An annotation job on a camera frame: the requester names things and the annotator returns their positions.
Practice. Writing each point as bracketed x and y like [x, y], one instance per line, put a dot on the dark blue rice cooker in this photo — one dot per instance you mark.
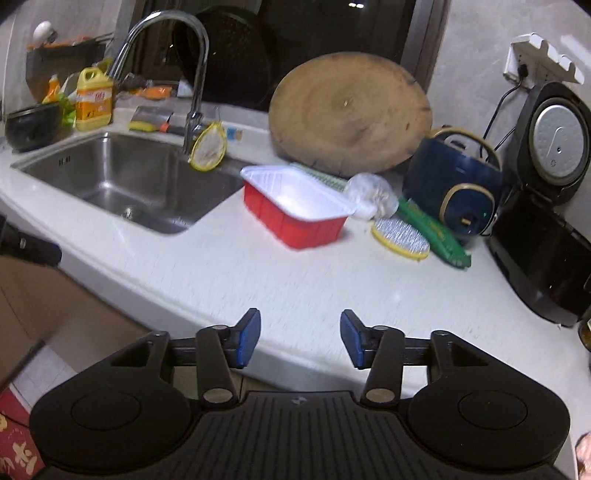
[438, 184]

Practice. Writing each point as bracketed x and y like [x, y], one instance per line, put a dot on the chrome kitchen faucet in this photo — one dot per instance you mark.
[198, 92]

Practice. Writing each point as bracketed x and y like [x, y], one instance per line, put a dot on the small white printed box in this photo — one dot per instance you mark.
[234, 134]

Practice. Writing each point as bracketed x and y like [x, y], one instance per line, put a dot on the black wok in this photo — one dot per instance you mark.
[231, 64]

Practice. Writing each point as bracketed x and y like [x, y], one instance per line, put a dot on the green snack packet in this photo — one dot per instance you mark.
[434, 230]

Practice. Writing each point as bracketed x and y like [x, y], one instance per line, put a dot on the black bowl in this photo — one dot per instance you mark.
[32, 129]

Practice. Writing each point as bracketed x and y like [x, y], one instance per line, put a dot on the yellow sponge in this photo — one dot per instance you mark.
[141, 126]

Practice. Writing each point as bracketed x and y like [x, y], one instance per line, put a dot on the glass pickle jar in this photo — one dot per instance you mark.
[585, 337]

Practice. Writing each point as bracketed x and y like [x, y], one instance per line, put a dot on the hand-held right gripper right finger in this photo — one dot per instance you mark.
[353, 339]

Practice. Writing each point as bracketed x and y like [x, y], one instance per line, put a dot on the brown cabinet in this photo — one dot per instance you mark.
[55, 314]

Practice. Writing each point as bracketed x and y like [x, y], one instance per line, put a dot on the white wall socket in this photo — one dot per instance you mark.
[515, 64]

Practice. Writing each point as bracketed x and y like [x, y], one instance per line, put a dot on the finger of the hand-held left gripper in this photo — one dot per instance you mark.
[32, 247]

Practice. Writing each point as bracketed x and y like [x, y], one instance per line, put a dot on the clear plastic bag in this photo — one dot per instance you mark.
[369, 194]

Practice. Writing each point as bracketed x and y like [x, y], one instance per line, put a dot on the round foil lid yellow rim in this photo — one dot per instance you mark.
[401, 237]

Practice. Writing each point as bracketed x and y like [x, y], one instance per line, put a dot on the stainless steel sink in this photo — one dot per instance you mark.
[115, 175]

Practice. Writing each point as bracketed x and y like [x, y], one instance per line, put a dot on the red plastic food tray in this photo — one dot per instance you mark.
[295, 226]

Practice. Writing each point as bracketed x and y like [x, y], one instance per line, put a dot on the yellow dish soap bottle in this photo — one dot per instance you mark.
[94, 106]

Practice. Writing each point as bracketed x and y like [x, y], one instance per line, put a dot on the yellow rimmed mesh scrubber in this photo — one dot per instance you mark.
[210, 147]

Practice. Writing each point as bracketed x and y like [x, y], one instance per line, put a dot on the orange packet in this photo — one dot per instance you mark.
[157, 91]

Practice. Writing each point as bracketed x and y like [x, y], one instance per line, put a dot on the pink cloth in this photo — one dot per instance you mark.
[584, 457]

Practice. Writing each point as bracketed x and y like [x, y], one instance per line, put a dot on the black rice cooker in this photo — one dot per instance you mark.
[540, 258]

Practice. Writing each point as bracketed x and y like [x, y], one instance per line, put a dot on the green plastic bag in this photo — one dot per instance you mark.
[67, 110]

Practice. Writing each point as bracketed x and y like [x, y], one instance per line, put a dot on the red printed box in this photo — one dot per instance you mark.
[18, 443]

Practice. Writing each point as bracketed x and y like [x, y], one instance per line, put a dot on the dark window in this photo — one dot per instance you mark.
[323, 27]

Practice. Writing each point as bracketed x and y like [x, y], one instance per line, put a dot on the green striped white packet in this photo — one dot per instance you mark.
[323, 177]

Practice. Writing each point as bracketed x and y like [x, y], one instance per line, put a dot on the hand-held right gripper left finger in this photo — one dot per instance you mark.
[247, 339]

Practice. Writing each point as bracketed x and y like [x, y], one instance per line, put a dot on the round wooden cutting board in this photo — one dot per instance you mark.
[346, 120]

